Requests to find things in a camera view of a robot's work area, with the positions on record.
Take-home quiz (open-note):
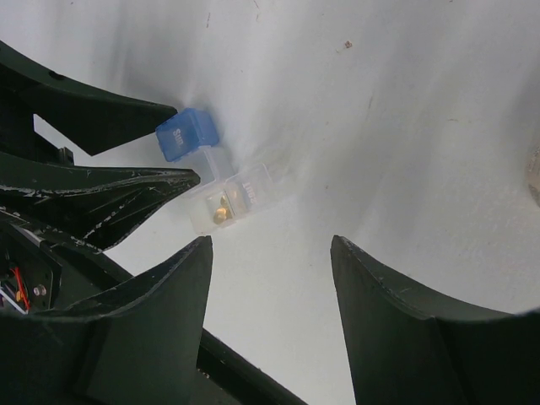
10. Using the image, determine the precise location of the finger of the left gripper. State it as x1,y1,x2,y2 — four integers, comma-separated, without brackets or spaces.
1,153,200,253
1,42,177,156

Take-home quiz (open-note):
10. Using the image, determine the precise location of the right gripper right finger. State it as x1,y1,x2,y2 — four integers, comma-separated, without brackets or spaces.
331,235,539,404

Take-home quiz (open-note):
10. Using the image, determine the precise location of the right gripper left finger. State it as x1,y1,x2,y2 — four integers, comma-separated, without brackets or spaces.
1,236,213,404

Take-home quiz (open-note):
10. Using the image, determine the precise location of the clear pill bottle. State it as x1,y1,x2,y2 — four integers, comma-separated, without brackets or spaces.
526,142,539,201

